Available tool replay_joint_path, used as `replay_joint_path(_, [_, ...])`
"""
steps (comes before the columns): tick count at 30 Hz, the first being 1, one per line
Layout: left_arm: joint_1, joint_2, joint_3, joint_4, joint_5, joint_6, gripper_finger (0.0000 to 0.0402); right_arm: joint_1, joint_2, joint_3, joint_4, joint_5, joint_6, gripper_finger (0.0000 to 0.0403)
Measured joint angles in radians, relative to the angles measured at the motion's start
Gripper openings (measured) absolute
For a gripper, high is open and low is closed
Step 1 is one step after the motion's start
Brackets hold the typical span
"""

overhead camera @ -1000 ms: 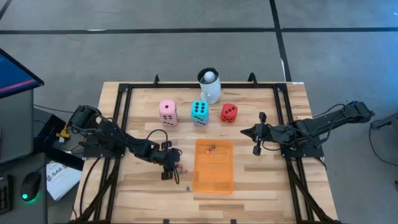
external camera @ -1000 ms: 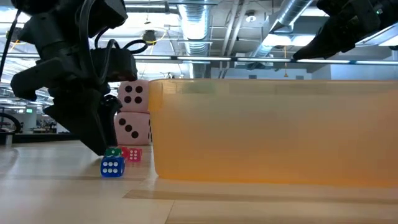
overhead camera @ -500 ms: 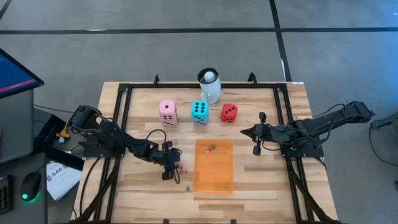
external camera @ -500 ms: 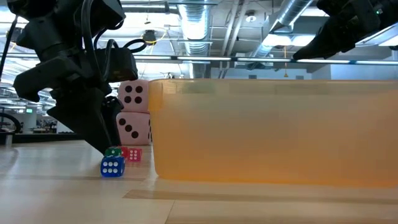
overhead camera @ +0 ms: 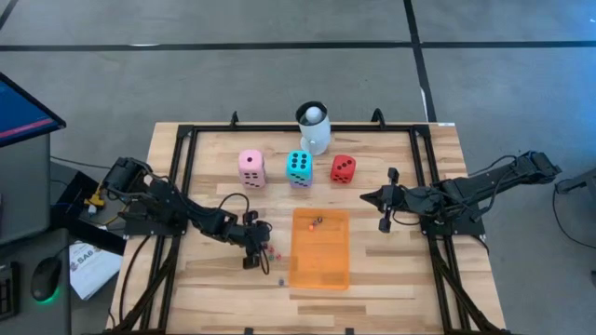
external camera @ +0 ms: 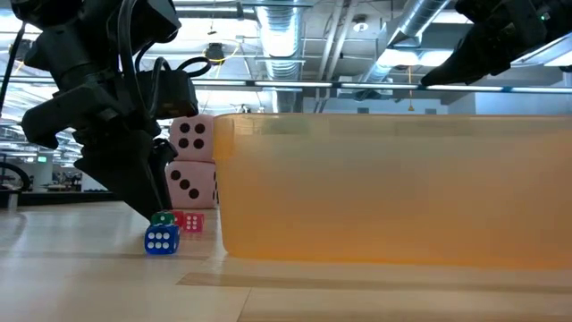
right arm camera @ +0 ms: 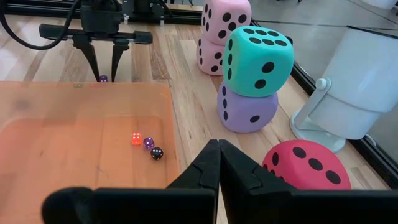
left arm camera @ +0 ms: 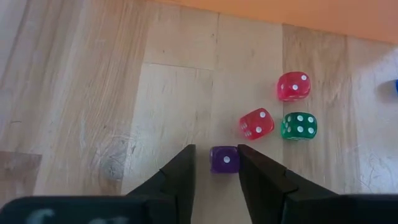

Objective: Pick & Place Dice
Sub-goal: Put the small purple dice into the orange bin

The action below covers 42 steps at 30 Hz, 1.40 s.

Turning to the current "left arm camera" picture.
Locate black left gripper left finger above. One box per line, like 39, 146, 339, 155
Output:
0, 144, 198, 224

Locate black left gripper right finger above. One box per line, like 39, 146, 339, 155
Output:
237, 144, 398, 224

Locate small purple die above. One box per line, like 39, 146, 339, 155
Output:
209, 145, 241, 174

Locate small green die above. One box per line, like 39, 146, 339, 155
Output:
280, 111, 318, 141

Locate small red die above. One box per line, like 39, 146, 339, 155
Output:
238, 107, 275, 141

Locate orange plastic tray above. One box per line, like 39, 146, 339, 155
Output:
155, 0, 398, 44

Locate small pink die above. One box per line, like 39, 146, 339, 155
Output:
276, 71, 312, 102

